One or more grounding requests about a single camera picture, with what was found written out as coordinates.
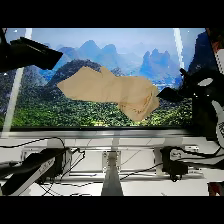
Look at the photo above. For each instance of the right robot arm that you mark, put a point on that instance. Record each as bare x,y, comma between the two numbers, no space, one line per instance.
201,111

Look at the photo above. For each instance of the silver frame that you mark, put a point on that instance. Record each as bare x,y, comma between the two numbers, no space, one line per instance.
111,181

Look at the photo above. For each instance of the beige garment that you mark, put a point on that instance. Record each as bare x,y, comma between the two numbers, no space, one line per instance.
110,88

